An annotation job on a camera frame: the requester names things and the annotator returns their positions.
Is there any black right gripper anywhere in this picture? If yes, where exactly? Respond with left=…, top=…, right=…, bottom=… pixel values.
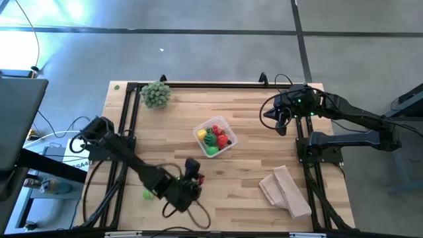
left=263, top=84, right=320, bottom=137

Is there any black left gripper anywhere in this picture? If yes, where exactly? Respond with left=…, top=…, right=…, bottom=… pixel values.
left=165, top=157, right=203, bottom=213

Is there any clear plastic tupperware container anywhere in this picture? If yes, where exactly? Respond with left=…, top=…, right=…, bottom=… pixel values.
left=192, top=115, right=238, bottom=159

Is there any folded beige cloth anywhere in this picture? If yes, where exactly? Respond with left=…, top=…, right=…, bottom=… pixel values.
left=258, top=165, right=313, bottom=220

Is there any green artificial potted plant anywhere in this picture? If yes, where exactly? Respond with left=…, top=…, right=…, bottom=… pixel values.
left=139, top=81, right=173, bottom=109

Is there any teal plastic bottle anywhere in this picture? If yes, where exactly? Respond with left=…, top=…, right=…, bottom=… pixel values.
left=39, top=177, right=72, bottom=196

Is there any dark grey desk panel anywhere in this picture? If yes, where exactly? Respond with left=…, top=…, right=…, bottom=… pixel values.
left=0, top=76, right=50, bottom=173

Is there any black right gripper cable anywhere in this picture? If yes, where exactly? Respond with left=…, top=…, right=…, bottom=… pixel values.
left=259, top=73, right=295, bottom=130

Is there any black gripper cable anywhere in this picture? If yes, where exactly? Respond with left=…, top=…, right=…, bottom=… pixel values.
left=259, top=73, right=295, bottom=130
left=161, top=161, right=212, bottom=230

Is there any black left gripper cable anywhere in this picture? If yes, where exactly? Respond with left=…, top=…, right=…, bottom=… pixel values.
left=161, top=161, right=212, bottom=230

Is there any black aluminium table frame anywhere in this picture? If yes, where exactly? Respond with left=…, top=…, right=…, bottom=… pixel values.
left=74, top=72, right=356, bottom=232

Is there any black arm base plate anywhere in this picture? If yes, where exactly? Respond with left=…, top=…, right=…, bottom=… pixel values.
left=296, top=137, right=344, bottom=164
left=81, top=135, right=137, bottom=162

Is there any grey metal bracket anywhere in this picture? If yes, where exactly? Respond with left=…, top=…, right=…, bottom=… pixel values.
left=104, top=231, right=143, bottom=238
left=289, top=232, right=327, bottom=238

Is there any black cable beside table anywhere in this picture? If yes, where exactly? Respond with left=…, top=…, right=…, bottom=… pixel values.
left=82, top=160, right=104, bottom=224

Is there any grey metal cart frame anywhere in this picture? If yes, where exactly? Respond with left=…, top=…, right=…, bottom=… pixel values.
left=366, top=82, right=423, bottom=194

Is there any white floor cable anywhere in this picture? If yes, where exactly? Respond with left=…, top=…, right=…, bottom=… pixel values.
left=22, top=128, right=90, bottom=149

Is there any thin cable with black plug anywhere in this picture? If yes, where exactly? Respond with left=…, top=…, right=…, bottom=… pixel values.
left=15, top=0, right=41, bottom=75

